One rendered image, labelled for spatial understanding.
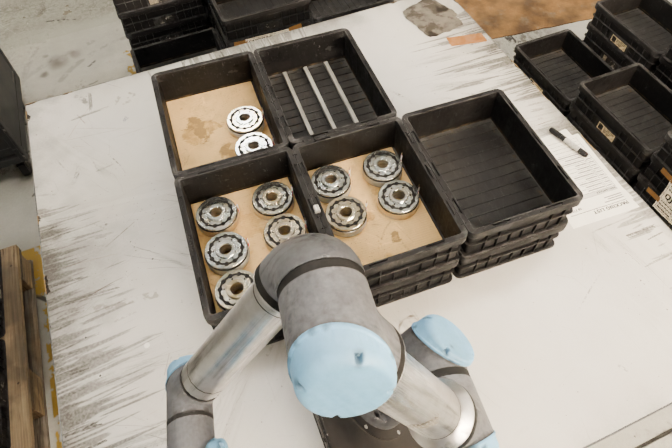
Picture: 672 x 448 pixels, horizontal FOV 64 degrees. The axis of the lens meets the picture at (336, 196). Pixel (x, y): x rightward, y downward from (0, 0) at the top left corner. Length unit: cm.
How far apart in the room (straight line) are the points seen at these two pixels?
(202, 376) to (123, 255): 73
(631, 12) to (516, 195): 172
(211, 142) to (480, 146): 75
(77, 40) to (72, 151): 176
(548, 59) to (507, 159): 131
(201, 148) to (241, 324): 84
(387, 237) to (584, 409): 58
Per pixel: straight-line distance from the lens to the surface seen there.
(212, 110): 165
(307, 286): 63
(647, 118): 249
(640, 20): 299
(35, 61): 353
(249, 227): 137
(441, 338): 101
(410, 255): 119
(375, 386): 63
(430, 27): 212
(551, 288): 150
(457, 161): 150
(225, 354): 85
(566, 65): 278
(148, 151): 178
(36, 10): 394
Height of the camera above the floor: 196
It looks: 54 degrees down
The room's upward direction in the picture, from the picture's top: 2 degrees counter-clockwise
